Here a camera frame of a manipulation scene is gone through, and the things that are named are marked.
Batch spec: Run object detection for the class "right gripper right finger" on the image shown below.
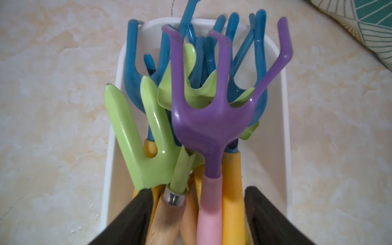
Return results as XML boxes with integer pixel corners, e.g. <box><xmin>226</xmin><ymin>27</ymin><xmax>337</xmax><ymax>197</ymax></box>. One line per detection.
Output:
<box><xmin>245</xmin><ymin>186</ymin><xmax>314</xmax><ymax>245</ymax></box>

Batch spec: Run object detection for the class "white storage box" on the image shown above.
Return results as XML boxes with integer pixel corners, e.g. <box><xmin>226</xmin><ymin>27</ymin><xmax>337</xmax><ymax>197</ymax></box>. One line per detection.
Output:
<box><xmin>100</xmin><ymin>17</ymin><xmax>293</xmax><ymax>231</ymax></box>

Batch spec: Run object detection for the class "light green fork wooden handle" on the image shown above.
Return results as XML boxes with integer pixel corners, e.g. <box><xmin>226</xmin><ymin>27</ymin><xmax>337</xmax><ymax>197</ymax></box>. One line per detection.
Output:
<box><xmin>104</xmin><ymin>76</ymin><xmax>205</xmax><ymax>245</ymax></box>

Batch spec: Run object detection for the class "teal yellow patterned pillow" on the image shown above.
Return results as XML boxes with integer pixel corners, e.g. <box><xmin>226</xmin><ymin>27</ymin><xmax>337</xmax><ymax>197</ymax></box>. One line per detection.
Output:
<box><xmin>308</xmin><ymin>0</ymin><xmax>392</xmax><ymax>70</ymax></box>

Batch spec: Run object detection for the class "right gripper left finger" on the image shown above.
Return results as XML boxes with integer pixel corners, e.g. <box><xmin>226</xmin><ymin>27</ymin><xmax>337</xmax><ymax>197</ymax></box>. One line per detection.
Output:
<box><xmin>90</xmin><ymin>189</ymin><xmax>153</xmax><ymax>245</ymax></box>

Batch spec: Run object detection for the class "purple rake pink handle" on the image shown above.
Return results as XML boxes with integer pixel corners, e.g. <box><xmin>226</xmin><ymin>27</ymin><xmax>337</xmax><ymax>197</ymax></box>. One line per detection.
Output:
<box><xmin>162</xmin><ymin>17</ymin><xmax>293</xmax><ymax>245</ymax></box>

